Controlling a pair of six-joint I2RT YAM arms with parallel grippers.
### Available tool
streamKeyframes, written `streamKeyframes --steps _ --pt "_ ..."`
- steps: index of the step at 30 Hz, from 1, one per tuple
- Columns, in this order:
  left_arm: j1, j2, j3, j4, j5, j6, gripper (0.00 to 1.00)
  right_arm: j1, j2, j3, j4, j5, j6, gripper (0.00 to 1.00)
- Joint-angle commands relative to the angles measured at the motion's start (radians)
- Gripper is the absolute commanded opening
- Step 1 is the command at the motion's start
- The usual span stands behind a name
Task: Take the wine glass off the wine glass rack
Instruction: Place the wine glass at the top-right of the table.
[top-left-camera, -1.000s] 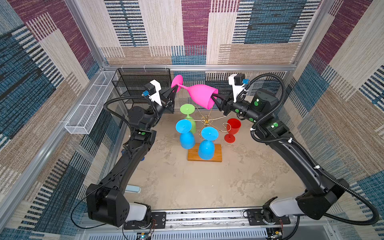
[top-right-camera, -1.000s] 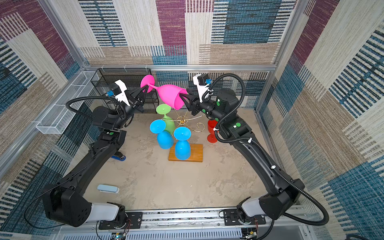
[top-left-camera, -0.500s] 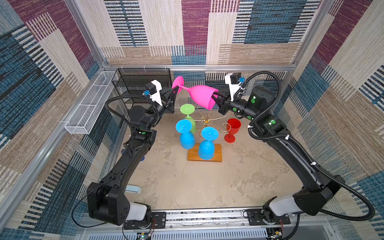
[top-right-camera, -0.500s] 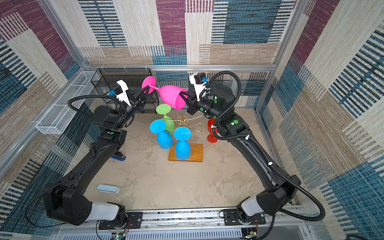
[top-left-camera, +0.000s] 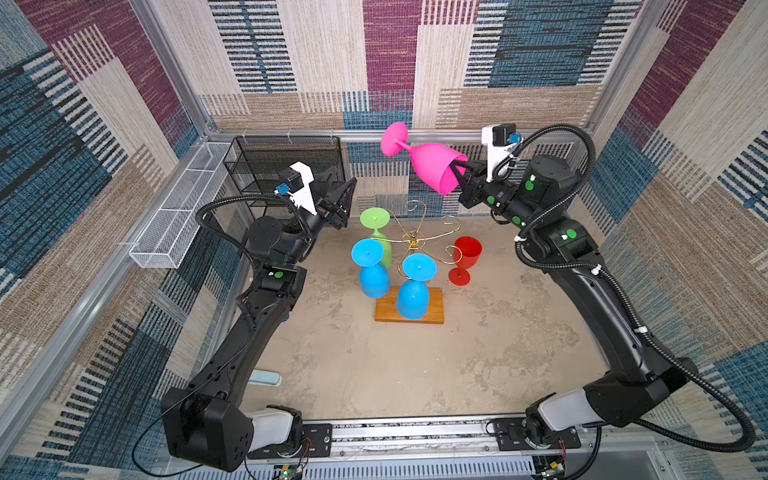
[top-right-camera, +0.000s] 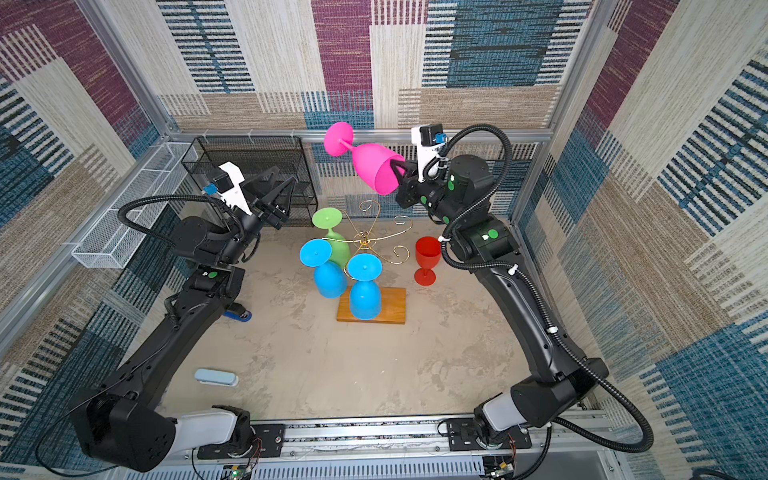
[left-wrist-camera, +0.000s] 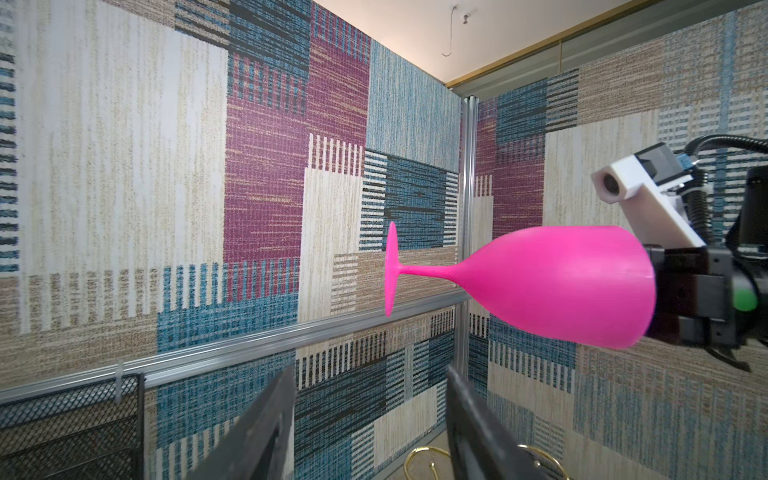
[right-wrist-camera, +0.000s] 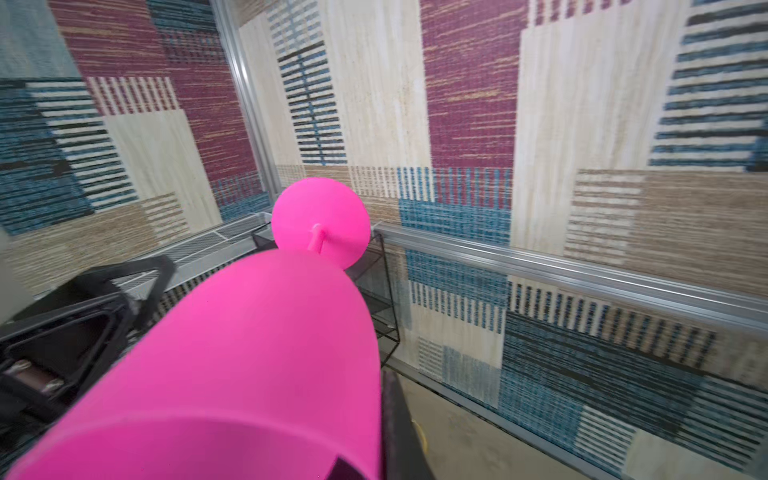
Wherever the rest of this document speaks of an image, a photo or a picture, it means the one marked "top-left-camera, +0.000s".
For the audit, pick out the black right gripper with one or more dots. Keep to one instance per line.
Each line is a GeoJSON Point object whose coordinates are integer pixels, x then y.
{"type": "Point", "coordinates": [475, 189]}

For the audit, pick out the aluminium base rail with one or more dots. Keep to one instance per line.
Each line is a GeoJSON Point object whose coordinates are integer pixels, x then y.
{"type": "Point", "coordinates": [451, 447]}

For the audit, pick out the blue plastic wine glass front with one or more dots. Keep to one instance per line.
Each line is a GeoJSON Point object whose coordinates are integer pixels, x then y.
{"type": "Point", "coordinates": [415, 288]}

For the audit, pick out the light blue flat case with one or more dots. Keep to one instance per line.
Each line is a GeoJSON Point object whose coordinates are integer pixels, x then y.
{"type": "Point", "coordinates": [265, 378]}

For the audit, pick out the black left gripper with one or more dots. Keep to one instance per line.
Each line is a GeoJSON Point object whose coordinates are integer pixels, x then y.
{"type": "Point", "coordinates": [335, 216]}

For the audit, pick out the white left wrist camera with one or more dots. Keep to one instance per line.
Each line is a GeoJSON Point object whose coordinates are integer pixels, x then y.
{"type": "Point", "coordinates": [294, 182]}

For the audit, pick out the red plastic wine glass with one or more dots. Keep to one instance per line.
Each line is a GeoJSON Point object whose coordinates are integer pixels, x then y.
{"type": "Point", "coordinates": [466, 252]}

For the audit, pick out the gold wire glass rack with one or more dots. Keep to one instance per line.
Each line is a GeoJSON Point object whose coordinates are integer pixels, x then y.
{"type": "Point", "coordinates": [414, 241]}

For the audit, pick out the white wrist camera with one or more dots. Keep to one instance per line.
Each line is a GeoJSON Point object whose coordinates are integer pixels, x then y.
{"type": "Point", "coordinates": [294, 182]}
{"type": "Point", "coordinates": [500, 141]}

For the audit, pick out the black mesh shelf rack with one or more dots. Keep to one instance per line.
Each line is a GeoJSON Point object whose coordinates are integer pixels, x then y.
{"type": "Point", "coordinates": [254, 162]}

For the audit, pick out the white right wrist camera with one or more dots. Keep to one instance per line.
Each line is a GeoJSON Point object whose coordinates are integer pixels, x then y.
{"type": "Point", "coordinates": [500, 141]}

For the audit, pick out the green plastic wine glass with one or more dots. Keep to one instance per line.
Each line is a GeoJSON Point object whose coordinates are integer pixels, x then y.
{"type": "Point", "coordinates": [376, 219]}

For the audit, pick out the wooden rack base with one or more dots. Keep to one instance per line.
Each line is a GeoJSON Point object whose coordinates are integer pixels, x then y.
{"type": "Point", "coordinates": [385, 309]}

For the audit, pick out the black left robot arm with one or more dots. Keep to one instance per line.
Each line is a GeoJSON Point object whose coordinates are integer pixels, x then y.
{"type": "Point", "coordinates": [203, 422]}

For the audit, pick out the magenta plastic wine glass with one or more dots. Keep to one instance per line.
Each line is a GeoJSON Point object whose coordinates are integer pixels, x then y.
{"type": "Point", "coordinates": [431, 162]}

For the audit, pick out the white wire mesh basket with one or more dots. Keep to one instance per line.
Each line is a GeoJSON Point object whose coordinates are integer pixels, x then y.
{"type": "Point", "coordinates": [164, 242]}

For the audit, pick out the blue plastic wine glass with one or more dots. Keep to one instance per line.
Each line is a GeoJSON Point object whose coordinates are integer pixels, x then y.
{"type": "Point", "coordinates": [415, 288]}
{"type": "Point", "coordinates": [373, 276]}

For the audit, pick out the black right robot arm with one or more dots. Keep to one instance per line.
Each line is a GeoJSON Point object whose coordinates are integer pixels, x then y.
{"type": "Point", "coordinates": [642, 371]}

